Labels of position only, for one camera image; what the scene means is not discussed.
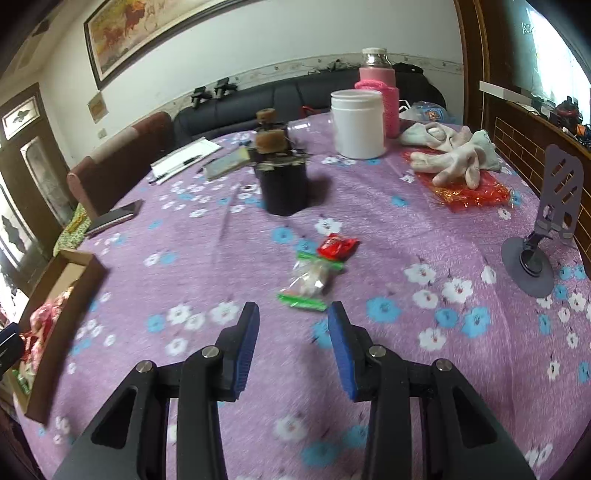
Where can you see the white paper sheets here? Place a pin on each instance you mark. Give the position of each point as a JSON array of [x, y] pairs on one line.
[[184, 157]]

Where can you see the black leather sofa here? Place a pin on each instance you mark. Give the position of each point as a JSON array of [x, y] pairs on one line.
[[286, 99]]

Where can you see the black device on sofa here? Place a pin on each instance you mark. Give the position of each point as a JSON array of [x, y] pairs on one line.
[[225, 88], [201, 97]]

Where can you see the red candy packet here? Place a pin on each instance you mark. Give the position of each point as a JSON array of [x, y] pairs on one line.
[[338, 246]]

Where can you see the clear green-edged candy packet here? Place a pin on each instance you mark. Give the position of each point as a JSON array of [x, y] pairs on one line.
[[311, 279]]

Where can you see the white plastic jar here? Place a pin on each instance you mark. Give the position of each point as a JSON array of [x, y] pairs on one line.
[[359, 124]]

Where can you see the green patterned cloth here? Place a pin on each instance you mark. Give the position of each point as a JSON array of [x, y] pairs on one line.
[[71, 230]]

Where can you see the red-brown armchair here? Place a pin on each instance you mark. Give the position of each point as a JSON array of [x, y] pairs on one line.
[[115, 161]]

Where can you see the dark jar with cork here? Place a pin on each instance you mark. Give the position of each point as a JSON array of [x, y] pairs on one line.
[[281, 184], [266, 117]]

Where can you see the black pen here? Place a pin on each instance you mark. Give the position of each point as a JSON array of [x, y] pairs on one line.
[[183, 162]]

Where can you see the wall outlet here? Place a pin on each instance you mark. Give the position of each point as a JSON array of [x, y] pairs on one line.
[[102, 134]]

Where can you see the white glove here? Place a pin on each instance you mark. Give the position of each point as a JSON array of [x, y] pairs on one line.
[[429, 134], [461, 159]]

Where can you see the red shiny bag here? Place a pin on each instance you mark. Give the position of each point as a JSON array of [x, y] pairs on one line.
[[466, 196]]

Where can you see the red item on sofa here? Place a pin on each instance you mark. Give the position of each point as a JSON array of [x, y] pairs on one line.
[[316, 110]]

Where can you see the wooden glass door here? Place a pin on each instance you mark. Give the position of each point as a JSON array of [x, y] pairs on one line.
[[27, 175]]

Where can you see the pink sleeved glass bottle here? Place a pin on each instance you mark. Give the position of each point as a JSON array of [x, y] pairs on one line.
[[381, 74]]

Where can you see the thin paperback book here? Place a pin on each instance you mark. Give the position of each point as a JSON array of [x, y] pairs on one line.
[[228, 164]]

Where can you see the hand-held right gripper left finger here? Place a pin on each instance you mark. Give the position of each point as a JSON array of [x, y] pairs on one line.
[[244, 350]]

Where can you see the shallow cardboard box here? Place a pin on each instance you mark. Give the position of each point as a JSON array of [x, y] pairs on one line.
[[69, 323]]

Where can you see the pile of snacks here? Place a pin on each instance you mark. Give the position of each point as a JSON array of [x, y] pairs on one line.
[[46, 318]]

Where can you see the black tablet case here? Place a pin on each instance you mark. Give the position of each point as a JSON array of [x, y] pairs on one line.
[[115, 217]]

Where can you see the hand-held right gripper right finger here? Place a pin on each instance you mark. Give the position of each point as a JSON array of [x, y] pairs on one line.
[[341, 350]]

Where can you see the white flat box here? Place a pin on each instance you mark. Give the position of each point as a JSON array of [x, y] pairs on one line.
[[505, 92]]

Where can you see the grey phone stand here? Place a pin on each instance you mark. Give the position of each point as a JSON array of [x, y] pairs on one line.
[[561, 184]]

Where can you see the clear plastic container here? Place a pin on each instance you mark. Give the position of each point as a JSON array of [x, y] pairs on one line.
[[309, 129]]

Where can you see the framed wall painting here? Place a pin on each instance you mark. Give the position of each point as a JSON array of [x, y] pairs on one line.
[[152, 32]]

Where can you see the small wall plaque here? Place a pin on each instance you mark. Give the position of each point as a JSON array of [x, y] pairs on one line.
[[98, 107]]

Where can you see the wooden cabinet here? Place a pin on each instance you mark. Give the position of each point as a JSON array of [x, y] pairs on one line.
[[521, 143]]

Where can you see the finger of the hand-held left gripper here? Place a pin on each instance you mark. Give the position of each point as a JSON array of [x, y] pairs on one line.
[[9, 346]]

